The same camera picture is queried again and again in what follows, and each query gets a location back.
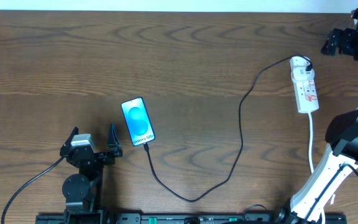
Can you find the black USB charging cable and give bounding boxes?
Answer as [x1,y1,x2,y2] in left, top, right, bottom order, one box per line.
[142,54,313,203]

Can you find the white USB charger plug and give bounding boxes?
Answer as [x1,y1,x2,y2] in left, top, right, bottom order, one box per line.
[291,67,314,83]

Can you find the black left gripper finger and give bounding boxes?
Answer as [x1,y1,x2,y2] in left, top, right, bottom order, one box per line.
[107,123,122,152]
[61,126,78,149]

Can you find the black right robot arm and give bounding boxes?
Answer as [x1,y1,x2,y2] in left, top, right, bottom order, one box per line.
[273,8,358,223]

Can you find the white power strip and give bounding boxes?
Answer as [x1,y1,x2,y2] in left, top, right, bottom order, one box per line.
[290,56,319,114]

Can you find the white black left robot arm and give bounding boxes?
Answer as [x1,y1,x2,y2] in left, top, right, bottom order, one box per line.
[60,124,122,223]

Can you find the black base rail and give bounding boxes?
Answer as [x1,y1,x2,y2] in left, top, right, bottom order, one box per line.
[35,212,347,224]

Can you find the blue Galaxy smartphone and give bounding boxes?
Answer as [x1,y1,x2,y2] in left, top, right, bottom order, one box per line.
[121,97,155,146]

